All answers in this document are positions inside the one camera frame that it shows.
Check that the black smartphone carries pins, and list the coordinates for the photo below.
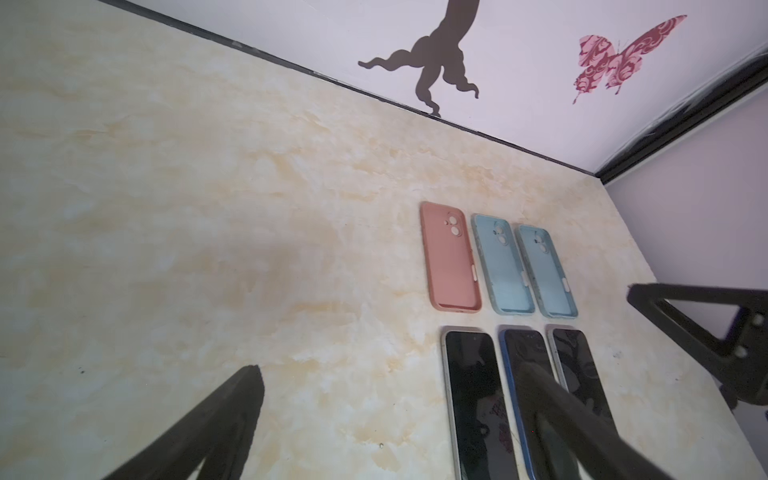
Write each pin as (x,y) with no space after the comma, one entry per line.
(481,435)
(576,370)
(523,345)

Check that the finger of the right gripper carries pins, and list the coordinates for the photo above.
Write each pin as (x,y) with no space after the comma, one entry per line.
(739,359)

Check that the light blue phone case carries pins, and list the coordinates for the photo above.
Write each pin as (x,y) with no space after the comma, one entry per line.
(506,281)
(545,271)

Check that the pink phone case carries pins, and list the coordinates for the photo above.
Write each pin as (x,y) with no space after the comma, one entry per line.
(451,273)

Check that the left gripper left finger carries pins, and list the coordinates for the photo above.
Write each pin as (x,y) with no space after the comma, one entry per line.
(213,440)

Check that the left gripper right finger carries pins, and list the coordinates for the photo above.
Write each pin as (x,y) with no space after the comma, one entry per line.
(601,451)

